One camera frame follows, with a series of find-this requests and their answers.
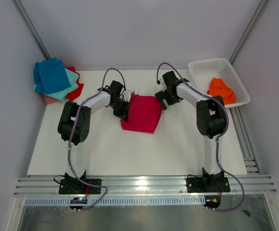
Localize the slotted grey cable duct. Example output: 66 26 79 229
24 195 204 206

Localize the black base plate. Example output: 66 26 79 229
186 174 231 193
58 178 101 195

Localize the pink folded t shirt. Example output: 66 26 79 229
43 95 58 104

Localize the red folded t shirt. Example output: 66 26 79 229
67 66 84 101

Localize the left corner aluminium post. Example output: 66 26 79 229
12 0 51 60

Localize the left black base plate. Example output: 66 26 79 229
58 178 101 195

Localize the white plastic basket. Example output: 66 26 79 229
188 58 251 108

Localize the right corner aluminium post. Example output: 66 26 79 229
229 0 271 64

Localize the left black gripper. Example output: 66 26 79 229
109 98 130 122

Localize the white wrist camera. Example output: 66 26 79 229
122 90 135 102
156 77 165 85

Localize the aluminium front rail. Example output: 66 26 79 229
13 174 277 197

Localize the black controller board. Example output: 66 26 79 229
204 196 221 210
69 196 88 210

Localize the aluminium rail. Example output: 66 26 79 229
13 174 277 197
230 107 261 175

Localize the orange t shirt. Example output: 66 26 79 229
207 78 236 105

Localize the blue folded t shirt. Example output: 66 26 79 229
33 58 68 94

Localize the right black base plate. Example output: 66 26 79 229
186 174 231 193

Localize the teal folded t shirt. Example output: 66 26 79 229
47 68 78 101

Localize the left black controller board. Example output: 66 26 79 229
69 196 88 210

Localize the corner aluminium post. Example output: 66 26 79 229
229 0 271 64
12 0 51 60

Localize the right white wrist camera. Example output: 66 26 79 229
156 77 165 85

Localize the right side aluminium rail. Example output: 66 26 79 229
230 107 261 175

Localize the magenta t shirt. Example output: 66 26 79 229
120 94 163 134

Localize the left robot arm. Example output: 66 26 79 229
58 80 135 194

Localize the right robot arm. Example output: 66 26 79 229
155 70 230 192

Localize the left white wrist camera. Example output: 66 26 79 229
122 90 135 102

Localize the right black controller board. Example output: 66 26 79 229
204 196 221 210

